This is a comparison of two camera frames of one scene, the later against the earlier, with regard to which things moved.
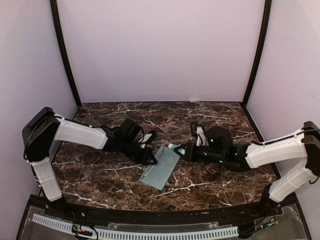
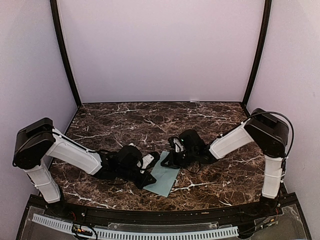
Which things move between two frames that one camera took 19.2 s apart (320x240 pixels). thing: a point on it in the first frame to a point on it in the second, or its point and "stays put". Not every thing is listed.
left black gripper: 147,152 to 145,181
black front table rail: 95,215 stays put
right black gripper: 190,154 to 173,162
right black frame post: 267,7 stays put
